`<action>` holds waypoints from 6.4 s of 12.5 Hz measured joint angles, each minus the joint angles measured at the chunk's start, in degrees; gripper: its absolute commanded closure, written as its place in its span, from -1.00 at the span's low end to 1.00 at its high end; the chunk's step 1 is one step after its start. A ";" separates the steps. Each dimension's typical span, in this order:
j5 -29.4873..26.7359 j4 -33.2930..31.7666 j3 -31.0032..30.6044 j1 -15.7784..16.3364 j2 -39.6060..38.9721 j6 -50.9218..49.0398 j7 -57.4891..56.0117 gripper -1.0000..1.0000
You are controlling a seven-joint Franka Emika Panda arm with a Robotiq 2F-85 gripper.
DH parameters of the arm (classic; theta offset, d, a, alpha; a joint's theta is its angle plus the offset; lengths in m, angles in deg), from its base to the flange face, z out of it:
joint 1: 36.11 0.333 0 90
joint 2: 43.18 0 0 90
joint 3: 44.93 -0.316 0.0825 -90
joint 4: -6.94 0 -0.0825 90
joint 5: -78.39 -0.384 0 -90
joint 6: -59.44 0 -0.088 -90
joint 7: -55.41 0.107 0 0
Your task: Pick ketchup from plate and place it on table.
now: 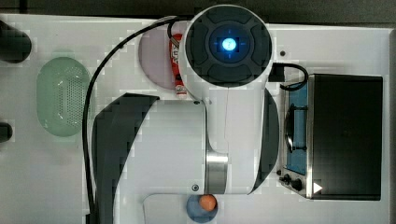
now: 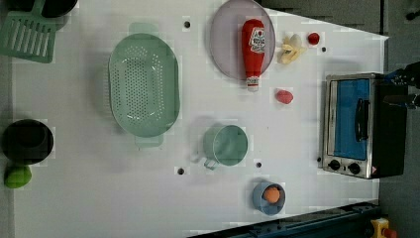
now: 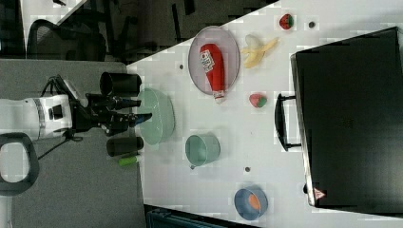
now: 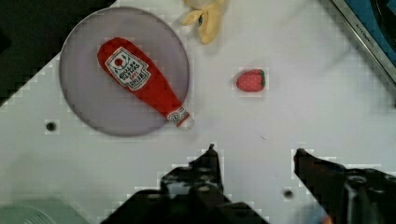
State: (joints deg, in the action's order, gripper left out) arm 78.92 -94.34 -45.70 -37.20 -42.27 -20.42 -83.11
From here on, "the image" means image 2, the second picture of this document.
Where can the red ketchup bottle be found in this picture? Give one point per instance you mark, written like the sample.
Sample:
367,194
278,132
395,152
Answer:
253,42

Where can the grey round plate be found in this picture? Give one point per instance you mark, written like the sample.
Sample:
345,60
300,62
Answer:
225,41

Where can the green mug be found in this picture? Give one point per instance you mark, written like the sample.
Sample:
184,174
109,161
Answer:
225,145

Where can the red toy strawberry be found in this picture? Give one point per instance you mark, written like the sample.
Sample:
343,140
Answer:
284,96

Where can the green oval colander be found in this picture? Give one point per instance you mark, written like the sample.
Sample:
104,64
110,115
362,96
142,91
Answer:
144,85

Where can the orange ball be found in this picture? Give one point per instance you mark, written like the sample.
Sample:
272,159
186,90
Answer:
271,194

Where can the blue bowl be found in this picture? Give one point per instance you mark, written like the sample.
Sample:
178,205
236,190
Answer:
261,204

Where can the peeled toy banana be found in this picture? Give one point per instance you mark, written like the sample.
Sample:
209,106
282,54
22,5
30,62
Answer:
291,49

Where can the small red strawberry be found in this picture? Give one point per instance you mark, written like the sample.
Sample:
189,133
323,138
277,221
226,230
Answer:
313,39

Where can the black cylinder holder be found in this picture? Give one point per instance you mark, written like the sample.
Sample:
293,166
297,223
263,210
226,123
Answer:
52,8

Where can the green slotted spatula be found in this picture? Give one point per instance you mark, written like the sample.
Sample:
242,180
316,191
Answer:
28,35

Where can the green toy pepper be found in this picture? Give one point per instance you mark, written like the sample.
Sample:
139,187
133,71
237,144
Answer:
17,176

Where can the yellow red clamp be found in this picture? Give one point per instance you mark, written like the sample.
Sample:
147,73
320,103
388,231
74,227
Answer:
381,229

